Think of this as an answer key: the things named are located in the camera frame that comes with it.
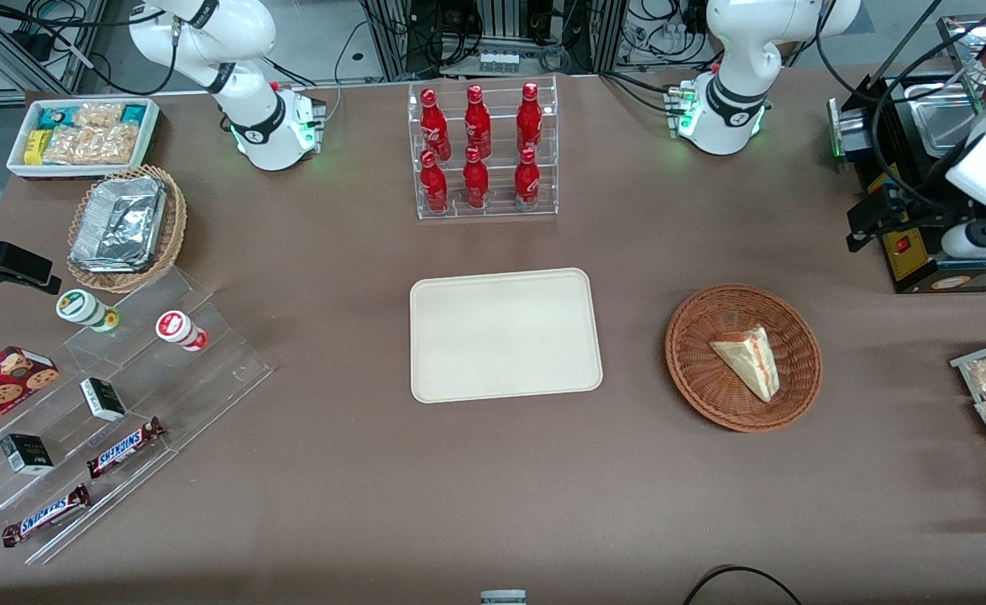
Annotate small black carton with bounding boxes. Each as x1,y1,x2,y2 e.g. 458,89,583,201
79,377,128,423
0,433,55,476

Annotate clear acrylic bottle rack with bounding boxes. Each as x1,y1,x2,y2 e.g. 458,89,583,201
407,75,560,222

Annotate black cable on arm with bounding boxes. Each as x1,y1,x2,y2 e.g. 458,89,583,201
0,0,179,97
812,0,986,211

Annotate red tartan cookie box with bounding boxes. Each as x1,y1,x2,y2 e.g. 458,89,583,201
0,346,60,447

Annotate black looped cable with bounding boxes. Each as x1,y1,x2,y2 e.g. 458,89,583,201
682,565,805,605

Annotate large clear cracker bag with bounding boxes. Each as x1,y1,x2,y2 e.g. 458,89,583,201
43,124,143,166

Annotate triangular sandwich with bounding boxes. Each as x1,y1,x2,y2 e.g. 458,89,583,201
709,325,781,403

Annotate black food warmer cabinet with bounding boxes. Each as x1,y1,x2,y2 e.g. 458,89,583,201
826,13,986,294

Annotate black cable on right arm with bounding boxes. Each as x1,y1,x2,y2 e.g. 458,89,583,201
0,0,179,97

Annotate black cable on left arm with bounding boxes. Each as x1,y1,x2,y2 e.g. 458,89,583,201
812,0,986,211

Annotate red lid snack cup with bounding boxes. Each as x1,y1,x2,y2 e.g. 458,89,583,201
155,310,209,352

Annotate beige plastic serving tray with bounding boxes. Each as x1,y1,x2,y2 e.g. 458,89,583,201
410,267,604,404

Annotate small clear cracker bag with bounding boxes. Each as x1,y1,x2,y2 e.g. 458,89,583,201
72,102,125,129

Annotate red cola bottle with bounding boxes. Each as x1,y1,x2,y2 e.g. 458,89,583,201
462,146,490,210
464,84,493,160
513,148,542,212
516,82,543,155
420,88,453,162
420,150,450,215

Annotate stainless steel warmer pan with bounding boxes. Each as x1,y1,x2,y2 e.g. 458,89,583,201
911,97,979,158

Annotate brown round wicker basket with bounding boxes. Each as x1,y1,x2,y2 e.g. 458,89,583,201
665,283,823,434

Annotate snickers chocolate bar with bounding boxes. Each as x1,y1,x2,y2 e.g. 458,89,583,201
1,484,92,549
86,417,167,480

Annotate light oval wicker basket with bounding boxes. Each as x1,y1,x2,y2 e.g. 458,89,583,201
66,164,188,294

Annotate clear acrylic stepped stand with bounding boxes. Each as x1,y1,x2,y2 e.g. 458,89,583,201
0,266,274,566

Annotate aluminium frame structure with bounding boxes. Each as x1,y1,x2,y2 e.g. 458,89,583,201
0,0,109,108

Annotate stacked aluminium foil trays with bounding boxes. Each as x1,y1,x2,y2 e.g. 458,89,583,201
70,176,167,273

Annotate white rectangular snack bin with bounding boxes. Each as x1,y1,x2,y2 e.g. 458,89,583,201
6,97,161,181

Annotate equipment rack with cables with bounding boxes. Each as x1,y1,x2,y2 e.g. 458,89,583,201
362,0,716,82

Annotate black camera clamp mount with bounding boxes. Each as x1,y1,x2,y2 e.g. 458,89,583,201
0,224,63,296

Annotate green lid snack cup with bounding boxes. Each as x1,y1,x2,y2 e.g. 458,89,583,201
55,288,119,333

